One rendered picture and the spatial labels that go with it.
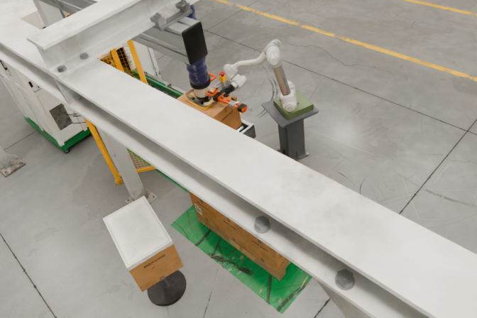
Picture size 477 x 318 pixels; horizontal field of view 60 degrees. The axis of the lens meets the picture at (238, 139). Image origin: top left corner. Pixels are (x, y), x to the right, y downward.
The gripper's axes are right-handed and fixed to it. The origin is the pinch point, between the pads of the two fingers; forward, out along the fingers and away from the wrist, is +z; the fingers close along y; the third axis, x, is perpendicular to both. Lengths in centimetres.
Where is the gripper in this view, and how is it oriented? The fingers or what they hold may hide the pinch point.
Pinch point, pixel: (218, 97)
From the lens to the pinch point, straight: 438.6
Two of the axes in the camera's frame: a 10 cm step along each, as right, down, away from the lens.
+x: -7.3, -3.8, 5.7
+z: -6.7, 5.7, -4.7
